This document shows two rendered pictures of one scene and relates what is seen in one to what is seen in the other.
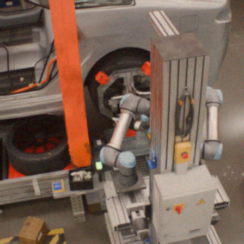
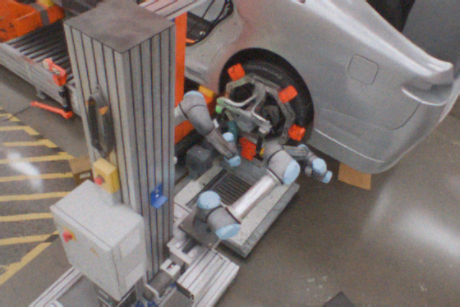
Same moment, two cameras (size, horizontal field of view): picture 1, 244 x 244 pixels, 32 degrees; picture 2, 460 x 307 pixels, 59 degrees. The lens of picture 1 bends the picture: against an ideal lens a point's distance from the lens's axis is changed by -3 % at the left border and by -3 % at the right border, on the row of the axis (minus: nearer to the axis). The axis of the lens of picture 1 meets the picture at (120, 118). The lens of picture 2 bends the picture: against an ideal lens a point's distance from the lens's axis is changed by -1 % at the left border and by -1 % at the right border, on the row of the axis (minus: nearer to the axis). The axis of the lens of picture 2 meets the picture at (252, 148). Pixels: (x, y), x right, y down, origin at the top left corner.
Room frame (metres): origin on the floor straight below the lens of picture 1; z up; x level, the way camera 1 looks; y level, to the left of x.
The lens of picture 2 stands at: (1.30, -1.38, 2.74)
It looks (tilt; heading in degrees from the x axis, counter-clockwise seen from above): 45 degrees down; 35
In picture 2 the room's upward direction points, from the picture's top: 12 degrees clockwise
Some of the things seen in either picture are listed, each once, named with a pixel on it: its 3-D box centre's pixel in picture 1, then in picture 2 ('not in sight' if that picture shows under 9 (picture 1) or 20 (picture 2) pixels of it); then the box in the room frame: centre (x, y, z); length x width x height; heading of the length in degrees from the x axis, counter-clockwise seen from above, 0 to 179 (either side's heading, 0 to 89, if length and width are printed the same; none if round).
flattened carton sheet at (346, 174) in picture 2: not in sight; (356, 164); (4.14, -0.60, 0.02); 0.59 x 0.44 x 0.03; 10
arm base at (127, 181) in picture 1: (127, 174); not in sight; (2.15, -0.03, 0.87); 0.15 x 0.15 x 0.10
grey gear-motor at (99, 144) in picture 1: (100, 156); (209, 155); (2.98, 0.21, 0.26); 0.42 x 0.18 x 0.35; 10
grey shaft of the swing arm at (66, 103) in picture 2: not in sight; (63, 94); (2.44, 1.50, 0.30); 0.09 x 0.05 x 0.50; 100
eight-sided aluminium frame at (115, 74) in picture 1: (128, 95); (257, 112); (3.13, -0.08, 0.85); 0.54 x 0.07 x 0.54; 100
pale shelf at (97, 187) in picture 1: (77, 186); not in sight; (2.44, 0.39, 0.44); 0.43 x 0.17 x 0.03; 100
